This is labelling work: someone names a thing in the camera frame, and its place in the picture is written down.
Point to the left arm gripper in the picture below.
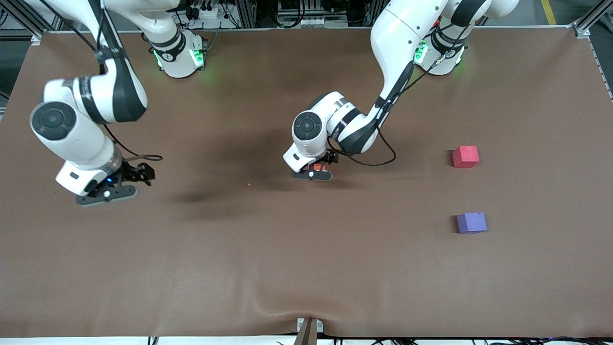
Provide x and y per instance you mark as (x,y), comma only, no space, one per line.
(330,157)

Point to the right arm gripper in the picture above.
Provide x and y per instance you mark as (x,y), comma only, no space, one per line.
(130,171)

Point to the orange foam block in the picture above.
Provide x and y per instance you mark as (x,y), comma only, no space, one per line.
(320,167)

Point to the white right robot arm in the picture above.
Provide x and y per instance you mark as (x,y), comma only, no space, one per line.
(72,139)

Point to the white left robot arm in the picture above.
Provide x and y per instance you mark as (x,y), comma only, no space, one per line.
(402,28)

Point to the brown table mat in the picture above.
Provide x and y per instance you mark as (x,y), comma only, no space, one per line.
(306,263)

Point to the red foam block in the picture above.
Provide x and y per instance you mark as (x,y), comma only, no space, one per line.
(465,156)

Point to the white terminal strip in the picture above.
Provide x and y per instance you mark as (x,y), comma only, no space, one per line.
(311,22)

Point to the purple foam block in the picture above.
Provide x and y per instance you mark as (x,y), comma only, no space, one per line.
(471,223)

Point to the white power strip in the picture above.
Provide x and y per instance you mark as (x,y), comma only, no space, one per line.
(209,13)

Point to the brown wooden bar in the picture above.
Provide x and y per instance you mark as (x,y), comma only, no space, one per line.
(306,335)

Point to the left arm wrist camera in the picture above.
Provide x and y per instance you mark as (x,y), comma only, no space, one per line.
(318,176)

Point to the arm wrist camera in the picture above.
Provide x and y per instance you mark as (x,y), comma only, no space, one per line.
(318,176)
(119,192)

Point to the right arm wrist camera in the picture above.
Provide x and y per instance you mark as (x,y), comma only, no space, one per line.
(119,192)

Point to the metal bracket with screws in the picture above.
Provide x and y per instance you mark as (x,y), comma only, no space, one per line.
(320,327)

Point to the aluminium frame profile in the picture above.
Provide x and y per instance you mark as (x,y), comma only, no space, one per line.
(591,21)
(14,14)

